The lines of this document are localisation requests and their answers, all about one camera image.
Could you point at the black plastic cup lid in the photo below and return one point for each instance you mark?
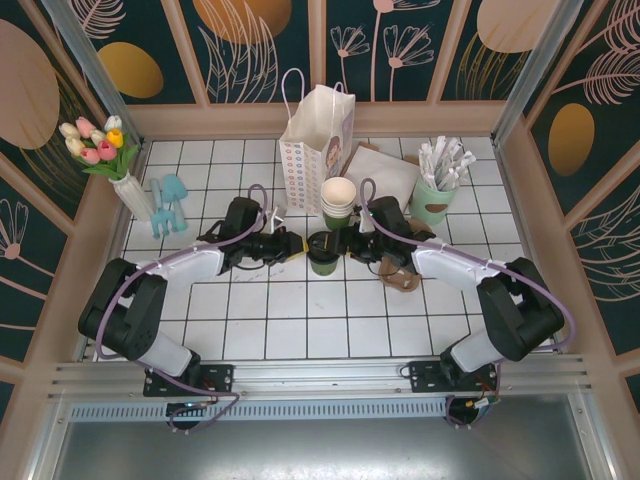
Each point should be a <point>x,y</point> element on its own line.
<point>319,247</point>

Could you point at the single green paper cup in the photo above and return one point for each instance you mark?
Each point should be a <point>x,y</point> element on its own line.
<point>322,269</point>

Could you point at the brown cardboard cup carrier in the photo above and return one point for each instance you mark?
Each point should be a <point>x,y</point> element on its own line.
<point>400,285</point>

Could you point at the white printed paper bag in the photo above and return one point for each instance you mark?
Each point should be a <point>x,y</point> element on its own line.
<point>312,150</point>

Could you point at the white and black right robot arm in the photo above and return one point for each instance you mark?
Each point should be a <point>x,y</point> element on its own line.
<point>440,265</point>

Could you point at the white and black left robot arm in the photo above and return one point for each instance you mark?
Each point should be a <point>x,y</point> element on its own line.
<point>200,260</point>

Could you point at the white paper napkin stack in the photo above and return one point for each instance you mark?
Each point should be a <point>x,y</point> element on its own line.
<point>380,172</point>

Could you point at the mint green straw holder cup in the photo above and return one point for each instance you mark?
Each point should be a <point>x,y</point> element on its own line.
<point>432,200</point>

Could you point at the stack of green paper cups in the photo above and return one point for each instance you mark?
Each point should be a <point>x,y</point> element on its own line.
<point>338,195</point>

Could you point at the paper wrapped straw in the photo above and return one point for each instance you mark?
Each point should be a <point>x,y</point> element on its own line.
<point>454,155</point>
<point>426,160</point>
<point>465,162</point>
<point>442,150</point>

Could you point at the light blue toy rake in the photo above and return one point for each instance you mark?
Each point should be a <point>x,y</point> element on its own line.
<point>162,222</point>

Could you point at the light blue toy shovel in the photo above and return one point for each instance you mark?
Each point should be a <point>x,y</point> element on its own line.
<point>173,186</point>

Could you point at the white ribbed vase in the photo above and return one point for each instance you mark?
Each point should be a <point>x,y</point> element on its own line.
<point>131,197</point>

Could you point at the artificial tulip bouquet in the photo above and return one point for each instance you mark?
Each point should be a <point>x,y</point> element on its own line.
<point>105,150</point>

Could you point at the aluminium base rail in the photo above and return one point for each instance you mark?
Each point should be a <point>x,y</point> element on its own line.
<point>320,372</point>

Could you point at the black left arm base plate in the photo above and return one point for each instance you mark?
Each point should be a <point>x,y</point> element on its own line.
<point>220,377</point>

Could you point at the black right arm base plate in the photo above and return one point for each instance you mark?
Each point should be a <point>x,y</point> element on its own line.
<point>425,377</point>

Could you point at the aluminium frame post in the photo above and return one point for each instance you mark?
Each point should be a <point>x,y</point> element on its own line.
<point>540,60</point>
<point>87,60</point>

